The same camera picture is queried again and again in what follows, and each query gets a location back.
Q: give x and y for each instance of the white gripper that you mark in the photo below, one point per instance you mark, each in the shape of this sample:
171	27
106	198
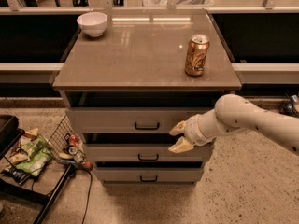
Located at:
192	130

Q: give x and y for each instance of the grey top drawer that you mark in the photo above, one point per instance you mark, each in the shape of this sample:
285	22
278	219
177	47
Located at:
128	120

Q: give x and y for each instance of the grey drawer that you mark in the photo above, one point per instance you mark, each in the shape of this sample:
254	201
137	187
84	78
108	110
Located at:
128	120
146	152
148	175

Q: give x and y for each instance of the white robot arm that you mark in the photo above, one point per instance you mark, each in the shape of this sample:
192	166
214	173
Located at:
234	114

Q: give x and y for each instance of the grey drawer cabinet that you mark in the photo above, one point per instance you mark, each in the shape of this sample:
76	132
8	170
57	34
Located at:
139	61

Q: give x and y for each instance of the grey middle drawer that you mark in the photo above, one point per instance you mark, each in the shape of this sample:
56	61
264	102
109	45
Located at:
146	152

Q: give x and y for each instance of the grey bottom drawer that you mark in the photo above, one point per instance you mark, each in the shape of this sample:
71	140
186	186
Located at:
148	175

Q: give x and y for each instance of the gold soda can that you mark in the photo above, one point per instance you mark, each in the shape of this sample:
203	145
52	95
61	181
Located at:
196	55

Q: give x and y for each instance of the red soda can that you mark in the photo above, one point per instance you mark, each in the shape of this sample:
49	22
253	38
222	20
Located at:
72	147

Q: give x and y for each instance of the white ceramic bowl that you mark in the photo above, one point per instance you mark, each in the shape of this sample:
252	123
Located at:
92	24

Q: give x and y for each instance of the green snack bag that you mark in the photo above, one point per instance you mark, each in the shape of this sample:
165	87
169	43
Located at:
38	154

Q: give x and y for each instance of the black wire basket right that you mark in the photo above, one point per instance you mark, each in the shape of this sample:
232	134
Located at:
291	106

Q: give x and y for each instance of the black wire basket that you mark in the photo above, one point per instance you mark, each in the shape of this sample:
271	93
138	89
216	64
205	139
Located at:
291	106
58	143

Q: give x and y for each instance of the black wire basket left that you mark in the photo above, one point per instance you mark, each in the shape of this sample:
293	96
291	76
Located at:
58	143

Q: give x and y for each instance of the black metal cart frame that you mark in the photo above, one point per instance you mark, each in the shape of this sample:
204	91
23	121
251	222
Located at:
10	134

